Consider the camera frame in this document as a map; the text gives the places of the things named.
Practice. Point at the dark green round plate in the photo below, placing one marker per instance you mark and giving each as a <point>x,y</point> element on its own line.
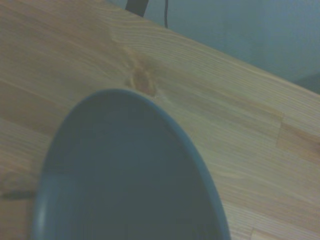
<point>125,175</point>

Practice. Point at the black camera stand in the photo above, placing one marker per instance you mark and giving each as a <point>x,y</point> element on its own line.
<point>136,7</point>

